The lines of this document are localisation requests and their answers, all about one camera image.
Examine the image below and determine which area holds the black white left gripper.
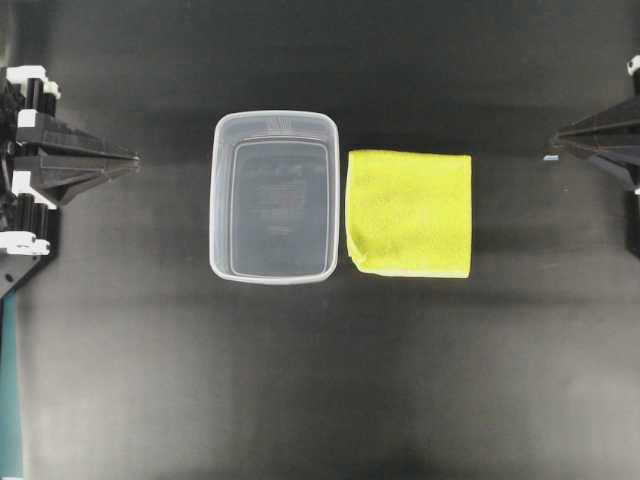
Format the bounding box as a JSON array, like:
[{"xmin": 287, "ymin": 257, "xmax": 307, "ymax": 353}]
[{"xmin": 1, "ymin": 65, "xmax": 140, "ymax": 256}]

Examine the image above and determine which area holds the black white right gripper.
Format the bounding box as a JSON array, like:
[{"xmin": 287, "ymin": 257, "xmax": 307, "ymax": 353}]
[{"xmin": 543, "ymin": 55, "xmax": 640, "ymax": 193}]

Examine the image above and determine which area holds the clear plastic container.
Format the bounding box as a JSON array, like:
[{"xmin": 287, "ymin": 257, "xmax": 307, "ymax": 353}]
[{"xmin": 209, "ymin": 110, "xmax": 340, "ymax": 285}]

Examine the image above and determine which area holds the yellow folded towel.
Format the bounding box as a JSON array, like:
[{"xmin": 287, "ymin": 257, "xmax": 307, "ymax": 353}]
[{"xmin": 345, "ymin": 149, "xmax": 473, "ymax": 279}]

